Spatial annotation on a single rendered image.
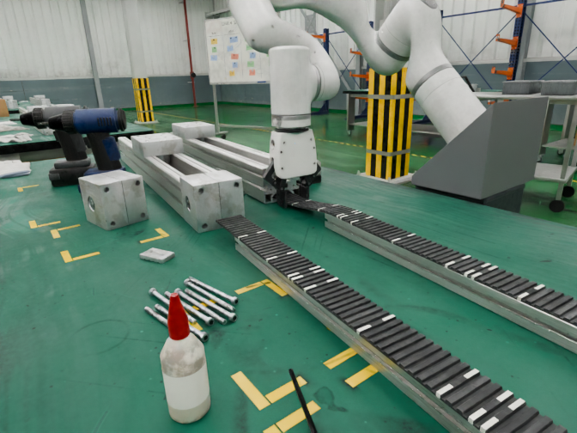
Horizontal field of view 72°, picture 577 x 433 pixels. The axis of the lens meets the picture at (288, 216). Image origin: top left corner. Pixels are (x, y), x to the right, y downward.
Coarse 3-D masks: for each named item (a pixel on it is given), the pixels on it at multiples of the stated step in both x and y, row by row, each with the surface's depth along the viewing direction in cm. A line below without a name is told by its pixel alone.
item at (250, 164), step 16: (192, 144) 132; (208, 144) 124; (224, 144) 127; (208, 160) 121; (224, 160) 112; (240, 160) 100; (256, 160) 108; (240, 176) 101; (256, 176) 93; (272, 176) 92; (256, 192) 95; (272, 192) 93
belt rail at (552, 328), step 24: (360, 240) 69; (384, 240) 63; (408, 264) 60; (432, 264) 56; (456, 288) 53; (480, 288) 50; (504, 312) 47; (528, 312) 45; (552, 336) 43; (576, 336) 41
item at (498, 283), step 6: (504, 276) 50; (510, 276) 51; (516, 276) 50; (486, 282) 49; (492, 282) 49; (498, 282) 49; (504, 282) 49; (510, 282) 49; (492, 288) 48; (498, 288) 48
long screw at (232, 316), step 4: (188, 292) 54; (192, 292) 54; (192, 296) 54; (196, 296) 53; (200, 296) 53; (200, 300) 52; (204, 300) 52; (208, 304) 51; (212, 304) 51; (216, 308) 50; (220, 308) 50; (220, 312) 50; (224, 312) 49; (228, 312) 49; (228, 316) 48; (232, 316) 48; (236, 316) 48; (232, 320) 48
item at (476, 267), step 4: (480, 260) 54; (472, 264) 53; (476, 264) 53; (480, 264) 54; (484, 264) 54; (488, 264) 53; (464, 268) 52; (468, 268) 52; (472, 268) 53; (476, 268) 52; (480, 268) 52; (484, 268) 53; (488, 268) 53; (460, 272) 52; (464, 272) 52; (468, 272) 51; (472, 272) 51; (476, 272) 52; (468, 276) 51
